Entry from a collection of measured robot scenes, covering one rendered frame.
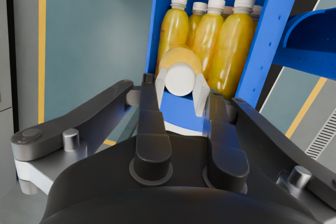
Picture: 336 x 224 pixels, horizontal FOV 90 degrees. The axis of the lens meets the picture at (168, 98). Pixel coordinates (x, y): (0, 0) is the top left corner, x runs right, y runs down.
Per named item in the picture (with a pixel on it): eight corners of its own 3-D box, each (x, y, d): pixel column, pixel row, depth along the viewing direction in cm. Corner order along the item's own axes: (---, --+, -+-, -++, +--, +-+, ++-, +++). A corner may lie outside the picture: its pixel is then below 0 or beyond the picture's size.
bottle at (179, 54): (195, 43, 39) (206, 49, 22) (195, 73, 42) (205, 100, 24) (164, 45, 40) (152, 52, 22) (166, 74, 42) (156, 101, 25)
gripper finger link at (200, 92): (202, 87, 15) (210, 88, 15) (196, 72, 22) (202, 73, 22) (195, 116, 16) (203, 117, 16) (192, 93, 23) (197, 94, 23)
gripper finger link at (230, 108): (211, 102, 14) (247, 109, 14) (204, 86, 19) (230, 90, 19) (207, 118, 15) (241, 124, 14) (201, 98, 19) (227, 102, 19)
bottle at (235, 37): (236, 102, 38) (266, 10, 31) (205, 95, 39) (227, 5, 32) (231, 93, 44) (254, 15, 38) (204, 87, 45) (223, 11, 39)
